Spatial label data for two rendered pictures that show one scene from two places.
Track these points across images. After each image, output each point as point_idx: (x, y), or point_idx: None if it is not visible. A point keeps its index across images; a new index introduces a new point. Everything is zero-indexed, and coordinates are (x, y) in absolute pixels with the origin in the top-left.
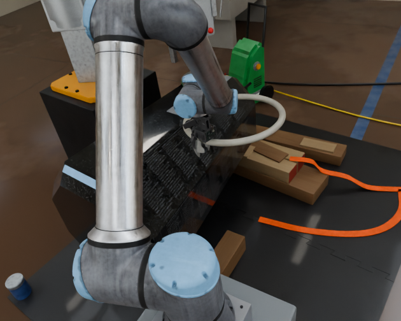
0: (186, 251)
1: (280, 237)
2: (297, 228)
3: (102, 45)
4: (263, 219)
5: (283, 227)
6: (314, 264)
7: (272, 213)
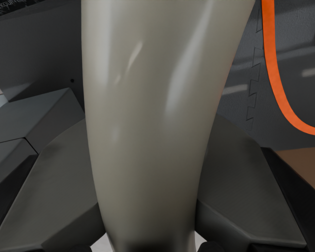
0: None
1: (246, 48)
2: (271, 58)
3: None
4: (269, 3)
5: (266, 41)
6: (226, 101)
7: (289, 6)
